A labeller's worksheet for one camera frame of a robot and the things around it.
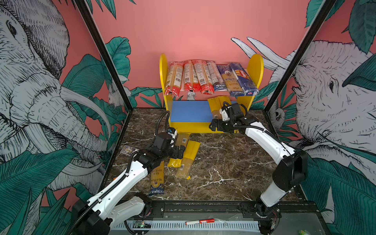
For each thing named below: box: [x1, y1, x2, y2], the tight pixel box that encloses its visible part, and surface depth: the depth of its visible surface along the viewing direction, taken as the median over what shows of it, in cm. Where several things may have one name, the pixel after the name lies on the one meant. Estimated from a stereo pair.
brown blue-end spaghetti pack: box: [149, 160, 165, 196], surface depth 83 cm
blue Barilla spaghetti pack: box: [230, 62, 260, 96], surface depth 75 cm
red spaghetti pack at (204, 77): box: [191, 59, 215, 95], surface depth 76 cm
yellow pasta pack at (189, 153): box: [176, 140, 201, 180], surface depth 92 cm
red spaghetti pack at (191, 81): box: [183, 59, 202, 93], surface depth 77 cm
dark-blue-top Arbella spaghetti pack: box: [216, 63, 246, 98], surface depth 76 cm
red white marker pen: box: [185, 218, 215, 226], surface depth 72 cm
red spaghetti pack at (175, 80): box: [164, 61, 185, 97], surface depth 77 cm
